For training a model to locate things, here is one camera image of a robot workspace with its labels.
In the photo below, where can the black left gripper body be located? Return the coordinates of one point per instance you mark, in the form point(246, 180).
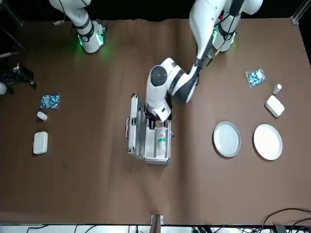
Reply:
point(151, 115)

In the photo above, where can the aluminium frame bar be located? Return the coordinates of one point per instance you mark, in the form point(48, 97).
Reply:
point(294, 18)

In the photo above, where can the bag of blue-white capsules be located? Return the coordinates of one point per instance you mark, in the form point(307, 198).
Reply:
point(50, 101)
point(255, 77)

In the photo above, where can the small white-capped bottle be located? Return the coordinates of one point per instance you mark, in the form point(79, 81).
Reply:
point(277, 89)
point(42, 116)

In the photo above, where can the white desk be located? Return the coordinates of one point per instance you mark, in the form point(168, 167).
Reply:
point(109, 230)

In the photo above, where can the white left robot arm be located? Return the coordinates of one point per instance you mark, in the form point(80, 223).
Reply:
point(206, 24)

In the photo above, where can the aluminium profile post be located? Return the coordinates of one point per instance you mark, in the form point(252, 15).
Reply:
point(156, 223)

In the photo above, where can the aluminium medical kit case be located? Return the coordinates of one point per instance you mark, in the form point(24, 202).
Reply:
point(136, 136)

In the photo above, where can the white plastic pill box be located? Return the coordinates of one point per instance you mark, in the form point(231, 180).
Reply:
point(274, 106)
point(40, 143)

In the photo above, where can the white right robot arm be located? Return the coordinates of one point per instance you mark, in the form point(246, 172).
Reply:
point(85, 29)

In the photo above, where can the gray round plate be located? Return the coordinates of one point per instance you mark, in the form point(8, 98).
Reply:
point(227, 139)

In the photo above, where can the white round plate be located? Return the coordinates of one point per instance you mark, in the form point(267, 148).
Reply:
point(268, 142)

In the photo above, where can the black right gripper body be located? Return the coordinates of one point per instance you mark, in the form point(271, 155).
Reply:
point(22, 76)

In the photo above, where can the white peroxide bottle green label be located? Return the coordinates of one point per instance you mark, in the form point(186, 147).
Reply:
point(161, 142)

